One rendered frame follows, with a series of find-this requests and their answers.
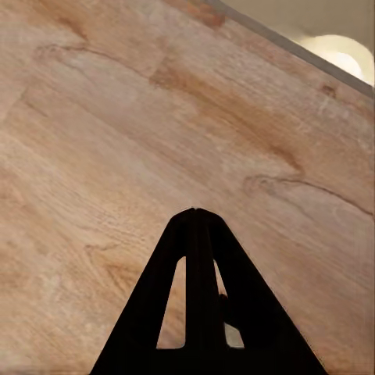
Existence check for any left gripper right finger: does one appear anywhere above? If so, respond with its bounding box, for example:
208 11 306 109
194 208 327 375

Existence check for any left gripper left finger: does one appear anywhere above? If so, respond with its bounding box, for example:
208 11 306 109
90 208 208 375

